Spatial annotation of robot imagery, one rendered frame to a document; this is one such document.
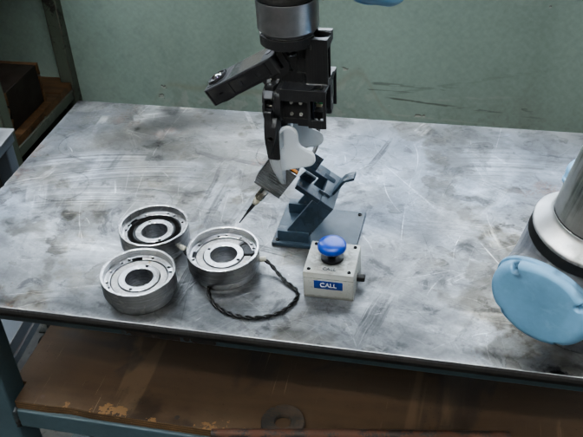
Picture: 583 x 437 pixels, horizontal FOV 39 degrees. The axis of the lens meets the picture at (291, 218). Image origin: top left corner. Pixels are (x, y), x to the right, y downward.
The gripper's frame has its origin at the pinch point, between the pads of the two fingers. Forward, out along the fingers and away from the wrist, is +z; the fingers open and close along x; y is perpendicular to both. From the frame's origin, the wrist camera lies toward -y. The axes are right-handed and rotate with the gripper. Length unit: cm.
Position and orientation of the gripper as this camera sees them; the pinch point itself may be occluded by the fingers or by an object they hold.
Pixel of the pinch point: (280, 168)
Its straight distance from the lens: 110.3
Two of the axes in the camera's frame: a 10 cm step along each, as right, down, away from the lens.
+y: 9.7, 1.0, -2.2
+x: 2.3, -5.8, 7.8
